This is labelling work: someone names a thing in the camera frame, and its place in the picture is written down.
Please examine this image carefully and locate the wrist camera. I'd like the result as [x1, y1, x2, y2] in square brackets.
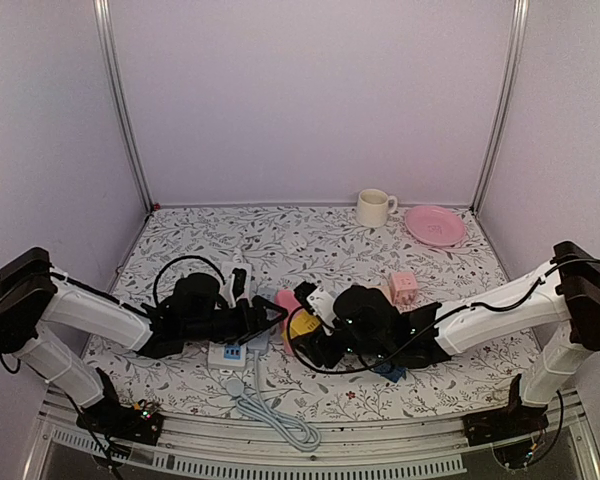
[221, 262, 251, 308]
[293, 282, 336, 324]

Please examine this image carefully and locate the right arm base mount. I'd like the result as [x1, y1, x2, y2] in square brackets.
[462, 374, 549, 446]

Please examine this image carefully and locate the cream ceramic mug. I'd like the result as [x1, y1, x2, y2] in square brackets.
[355, 189, 398, 228]

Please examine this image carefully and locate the yellow cube socket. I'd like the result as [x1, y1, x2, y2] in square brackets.
[290, 310, 322, 339]

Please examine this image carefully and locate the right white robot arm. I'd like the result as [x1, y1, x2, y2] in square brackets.
[289, 241, 600, 436]

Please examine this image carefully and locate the front aluminium rail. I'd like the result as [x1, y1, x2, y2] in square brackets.
[28, 391, 600, 479]

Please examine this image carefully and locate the aluminium frame post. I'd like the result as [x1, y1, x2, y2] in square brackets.
[93, 0, 154, 213]
[470, 0, 530, 217]

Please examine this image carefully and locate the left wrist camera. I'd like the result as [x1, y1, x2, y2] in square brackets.
[221, 262, 251, 308]

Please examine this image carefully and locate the dark blue cube socket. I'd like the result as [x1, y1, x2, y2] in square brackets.
[373, 364, 406, 383]

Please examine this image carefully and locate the light blue power strip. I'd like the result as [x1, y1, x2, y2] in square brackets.
[226, 284, 322, 454]

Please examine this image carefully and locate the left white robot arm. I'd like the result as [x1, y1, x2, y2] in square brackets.
[0, 247, 288, 434]

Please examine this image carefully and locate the pink cube socket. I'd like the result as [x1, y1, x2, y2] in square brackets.
[389, 271, 419, 306]

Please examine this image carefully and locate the beige cube socket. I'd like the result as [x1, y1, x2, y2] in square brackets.
[379, 285, 391, 299]

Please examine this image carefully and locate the left aluminium frame post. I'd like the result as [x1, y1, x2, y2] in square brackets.
[93, 0, 154, 213]

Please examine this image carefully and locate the pink power strip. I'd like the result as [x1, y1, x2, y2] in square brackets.
[274, 289, 300, 355]

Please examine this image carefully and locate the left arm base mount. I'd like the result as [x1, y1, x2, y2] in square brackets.
[76, 368, 164, 446]

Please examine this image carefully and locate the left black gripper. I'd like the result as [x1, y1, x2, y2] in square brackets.
[183, 296, 289, 346]

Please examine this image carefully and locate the white power strip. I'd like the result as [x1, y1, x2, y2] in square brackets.
[207, 247, 251, 375]

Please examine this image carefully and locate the pink plate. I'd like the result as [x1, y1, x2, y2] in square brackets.
[404, 205, 466, 247]

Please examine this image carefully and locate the right aluminium frame post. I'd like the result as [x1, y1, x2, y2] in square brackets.
[470, 0, 530, 217]

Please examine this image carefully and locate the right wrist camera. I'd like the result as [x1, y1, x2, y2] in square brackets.
[293, 282, 336, 324]

